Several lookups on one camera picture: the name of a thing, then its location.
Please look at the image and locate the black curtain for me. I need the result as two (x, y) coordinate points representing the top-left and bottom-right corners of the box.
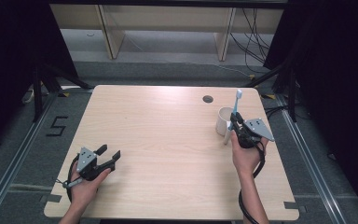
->
(0, 0), (79, 157)
(262, 0), (358, 223)

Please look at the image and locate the person's right hand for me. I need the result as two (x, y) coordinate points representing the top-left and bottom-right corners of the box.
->
(229, 130), (269, 179)

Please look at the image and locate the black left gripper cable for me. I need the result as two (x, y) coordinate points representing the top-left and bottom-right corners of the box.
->
(65, 154), (80, 203)

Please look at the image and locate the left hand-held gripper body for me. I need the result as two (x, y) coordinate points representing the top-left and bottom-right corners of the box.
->
(76, 147), (117, 181)

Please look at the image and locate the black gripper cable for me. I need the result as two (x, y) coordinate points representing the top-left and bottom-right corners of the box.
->
(237, 141), (267, 224)
(65, 154), (80, 203)

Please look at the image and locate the white cup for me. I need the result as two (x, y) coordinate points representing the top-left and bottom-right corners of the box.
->
(214, 105), (235, 146)

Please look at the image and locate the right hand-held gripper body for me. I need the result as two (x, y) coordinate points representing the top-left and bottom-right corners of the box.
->
(234, 117), (276, 149)

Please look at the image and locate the bundle of black cables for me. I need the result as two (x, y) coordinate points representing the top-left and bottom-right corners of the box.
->
(228, 7), (276, 75)

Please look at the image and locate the white cable coil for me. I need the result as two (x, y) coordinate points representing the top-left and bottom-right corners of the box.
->
(21, 88), (35, 105)

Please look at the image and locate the black metal stand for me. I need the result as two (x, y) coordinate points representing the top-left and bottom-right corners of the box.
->
(32, 60), (93, 123)
(243, 60), (298, 123)

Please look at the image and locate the person's left hand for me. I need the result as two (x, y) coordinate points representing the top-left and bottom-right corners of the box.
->
(69, 167), (113, 213)

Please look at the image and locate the beige wooden shelf unit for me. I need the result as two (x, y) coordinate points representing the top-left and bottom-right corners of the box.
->
(49, 3), (285, 63)

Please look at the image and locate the light blue toothbrush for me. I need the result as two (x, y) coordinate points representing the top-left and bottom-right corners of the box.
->
(227, 89), (243, 132)

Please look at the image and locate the aluminium floor rail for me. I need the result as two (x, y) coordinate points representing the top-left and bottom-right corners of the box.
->
(0, 91), (60, 224)
(274, 92), (349, 224)

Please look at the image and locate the black tape strip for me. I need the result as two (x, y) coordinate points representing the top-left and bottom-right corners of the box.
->
(283, 201), (308, 215)
(39, 193), (62, 203)

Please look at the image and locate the grey cable plug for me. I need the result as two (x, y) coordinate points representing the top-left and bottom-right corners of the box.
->
(62, 177), (84, 189)

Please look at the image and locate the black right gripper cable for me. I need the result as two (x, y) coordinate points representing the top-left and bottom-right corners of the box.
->
(237, 141), (267, 224)

